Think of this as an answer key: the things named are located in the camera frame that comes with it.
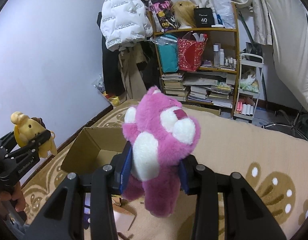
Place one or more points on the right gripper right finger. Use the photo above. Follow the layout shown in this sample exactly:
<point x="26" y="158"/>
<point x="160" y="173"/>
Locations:
<point x="246" y="216"/>

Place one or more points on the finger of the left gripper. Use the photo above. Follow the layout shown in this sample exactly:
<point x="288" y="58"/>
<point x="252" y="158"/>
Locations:
<point x="40" y="143"/>

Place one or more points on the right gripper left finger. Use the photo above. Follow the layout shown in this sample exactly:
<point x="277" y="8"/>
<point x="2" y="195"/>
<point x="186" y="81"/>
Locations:
<point x="62" y="216"/>

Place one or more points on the yellow plush dog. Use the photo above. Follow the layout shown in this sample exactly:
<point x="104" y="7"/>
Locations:
<point x="26" y="129"/>

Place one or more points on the pink plush bear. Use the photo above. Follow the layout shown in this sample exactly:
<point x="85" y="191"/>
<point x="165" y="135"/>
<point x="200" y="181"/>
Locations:
<point x="161" y="134"/>

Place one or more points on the left hand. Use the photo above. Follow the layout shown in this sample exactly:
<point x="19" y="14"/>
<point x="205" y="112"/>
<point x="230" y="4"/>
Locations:
<point x="16" y="196"/>

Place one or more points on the beige patterned rug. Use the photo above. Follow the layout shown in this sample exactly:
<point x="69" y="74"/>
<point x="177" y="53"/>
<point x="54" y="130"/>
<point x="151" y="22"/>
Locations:
<point x="273" y="163"/>

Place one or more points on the cardboard box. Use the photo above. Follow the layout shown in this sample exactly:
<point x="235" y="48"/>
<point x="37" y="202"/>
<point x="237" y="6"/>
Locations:
<point x="92" y="149"/>

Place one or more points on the black coat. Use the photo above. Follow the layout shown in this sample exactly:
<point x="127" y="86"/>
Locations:
<point x="111" y="74"/>

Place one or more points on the white puffer jacket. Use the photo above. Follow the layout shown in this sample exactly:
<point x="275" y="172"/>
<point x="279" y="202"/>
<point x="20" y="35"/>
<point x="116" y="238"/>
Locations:
<point x="124" y="23"/>

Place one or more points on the white rolling cart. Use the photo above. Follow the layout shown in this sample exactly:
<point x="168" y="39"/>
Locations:
<point x="249" y="86"/>

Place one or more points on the wooden bookshelf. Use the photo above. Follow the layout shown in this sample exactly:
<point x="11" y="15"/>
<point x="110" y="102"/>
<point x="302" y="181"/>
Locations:
<point x="226" y="38"/>

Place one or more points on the teal bag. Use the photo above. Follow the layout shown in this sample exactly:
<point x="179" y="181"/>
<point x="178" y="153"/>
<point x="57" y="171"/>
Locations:
<point x="168" y="52"/>

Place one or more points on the red gift bag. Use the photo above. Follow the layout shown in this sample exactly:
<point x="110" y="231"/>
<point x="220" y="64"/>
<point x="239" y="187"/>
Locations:
<point x="190" y="49"/>

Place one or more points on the blonde wig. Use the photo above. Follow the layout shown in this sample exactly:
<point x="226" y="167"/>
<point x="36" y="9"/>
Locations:
<point x="184" y="14"/>

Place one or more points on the black box with 40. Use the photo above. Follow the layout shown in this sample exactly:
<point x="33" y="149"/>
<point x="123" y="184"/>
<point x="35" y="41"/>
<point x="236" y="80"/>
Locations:
<point x="203" y="17"/>

